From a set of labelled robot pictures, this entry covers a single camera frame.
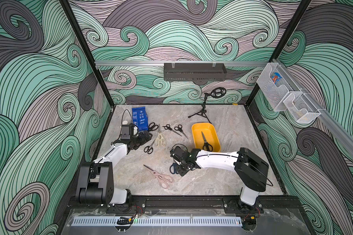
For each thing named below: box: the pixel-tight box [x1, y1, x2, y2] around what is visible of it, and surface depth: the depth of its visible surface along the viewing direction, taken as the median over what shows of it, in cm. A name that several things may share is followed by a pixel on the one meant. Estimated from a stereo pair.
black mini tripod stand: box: [187, 87, 227, 125], surface depth 96 cm
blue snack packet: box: [131, 106, 149, 132], surface depth 109 cm
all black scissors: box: [201, 131, 214, 152], surface depth 97 cm
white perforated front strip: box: [73, 215, 244, 227], surface depth 71 cm
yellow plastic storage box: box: [191, 122, 222, 152], surface depth 100 cm
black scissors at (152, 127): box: [148, 122, 159, 132], surface depth 109 cm
